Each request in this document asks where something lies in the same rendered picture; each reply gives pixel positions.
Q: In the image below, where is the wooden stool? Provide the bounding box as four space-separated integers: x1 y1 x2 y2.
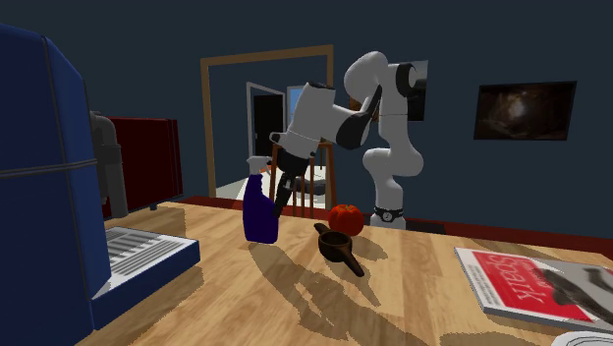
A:
268 140 338 219

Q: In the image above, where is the blue spray bottle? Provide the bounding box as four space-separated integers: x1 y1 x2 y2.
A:
242 155 281 245

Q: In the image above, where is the red cover book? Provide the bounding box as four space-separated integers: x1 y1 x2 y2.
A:
453 246 613 334

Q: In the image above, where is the blue espresso machine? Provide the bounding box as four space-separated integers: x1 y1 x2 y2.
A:
0 23 201 346

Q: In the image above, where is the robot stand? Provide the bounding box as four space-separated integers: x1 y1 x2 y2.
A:
363 214 448 237

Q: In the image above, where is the dark brown measuring scoop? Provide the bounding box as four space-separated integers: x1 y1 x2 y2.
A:
313 222 366 278

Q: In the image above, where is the wooden door frame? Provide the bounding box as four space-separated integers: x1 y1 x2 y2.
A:
199 44 335 200

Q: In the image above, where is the red tomato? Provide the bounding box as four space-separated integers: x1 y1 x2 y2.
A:
327 203 365 238

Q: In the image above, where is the dark red cabinet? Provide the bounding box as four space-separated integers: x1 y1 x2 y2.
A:
101 116 185 219

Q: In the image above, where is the white paper sheet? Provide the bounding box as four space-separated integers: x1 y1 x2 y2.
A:
550 330 613 346

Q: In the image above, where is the dark wall picture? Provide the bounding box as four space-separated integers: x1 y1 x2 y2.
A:
473 80 579 143

